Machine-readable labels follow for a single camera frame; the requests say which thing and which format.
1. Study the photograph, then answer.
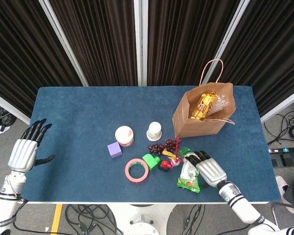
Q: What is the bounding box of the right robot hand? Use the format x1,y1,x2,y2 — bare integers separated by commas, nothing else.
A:
185,151,227,189

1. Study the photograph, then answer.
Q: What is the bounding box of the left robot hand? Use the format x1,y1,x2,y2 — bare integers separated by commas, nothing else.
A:
7,118,56,172

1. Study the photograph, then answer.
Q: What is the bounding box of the green snack packet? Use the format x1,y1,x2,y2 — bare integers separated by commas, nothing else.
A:
177,153,201,194

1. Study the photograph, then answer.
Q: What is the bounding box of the gold snack package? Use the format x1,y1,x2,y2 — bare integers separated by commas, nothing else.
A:
190,91,219,121

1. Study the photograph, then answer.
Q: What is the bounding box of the clear pack of straws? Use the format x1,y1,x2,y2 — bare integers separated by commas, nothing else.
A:
207,94,230,116

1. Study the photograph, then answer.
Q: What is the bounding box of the brown paper bag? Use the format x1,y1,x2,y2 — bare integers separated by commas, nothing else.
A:
172,58,237,138

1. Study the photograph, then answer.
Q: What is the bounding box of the purple grape bunch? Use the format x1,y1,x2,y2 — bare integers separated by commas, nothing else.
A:
148,139,178,155

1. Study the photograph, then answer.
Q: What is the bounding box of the green plastic block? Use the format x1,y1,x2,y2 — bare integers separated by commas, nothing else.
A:
142,153,161,171

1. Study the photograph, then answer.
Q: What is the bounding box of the blue felt table cover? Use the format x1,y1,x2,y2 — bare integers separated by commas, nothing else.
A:
15,85,282,203

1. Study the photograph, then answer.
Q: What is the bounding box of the white paper cup stack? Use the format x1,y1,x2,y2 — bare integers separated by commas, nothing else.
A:
146,121,162,142

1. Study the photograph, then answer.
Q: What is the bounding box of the white sneaker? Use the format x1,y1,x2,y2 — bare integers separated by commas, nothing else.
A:
275,175,289,194

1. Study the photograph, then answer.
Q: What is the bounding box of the yellow floor tape strip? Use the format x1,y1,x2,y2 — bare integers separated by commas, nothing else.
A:
50,203,64,235

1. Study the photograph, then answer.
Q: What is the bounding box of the black foot pedal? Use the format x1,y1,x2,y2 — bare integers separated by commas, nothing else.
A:
271,153,294,167

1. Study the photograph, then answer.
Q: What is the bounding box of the red tape roll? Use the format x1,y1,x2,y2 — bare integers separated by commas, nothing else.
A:
124,158,150,184

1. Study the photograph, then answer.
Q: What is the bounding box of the purple cube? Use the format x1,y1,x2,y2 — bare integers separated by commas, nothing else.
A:
107,141,123,159

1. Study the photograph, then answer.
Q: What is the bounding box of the clear jar of rubber bands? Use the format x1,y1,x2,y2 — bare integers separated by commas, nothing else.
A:
114,125,135,148

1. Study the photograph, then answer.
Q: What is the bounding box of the dark pleated curtain panel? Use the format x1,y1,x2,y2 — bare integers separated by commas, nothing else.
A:
0,0,83,118
147,0,241,86
208,0,294,116
49,0,139,86

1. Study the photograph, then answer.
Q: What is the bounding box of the white partition frame rail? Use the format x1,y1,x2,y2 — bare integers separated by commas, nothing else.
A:
0,88,31,125
259,86,294,123

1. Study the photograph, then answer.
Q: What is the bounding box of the white partition frame post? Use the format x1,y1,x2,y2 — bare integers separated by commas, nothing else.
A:
202,0,251,85
38,0,89,87
133,0,149,86

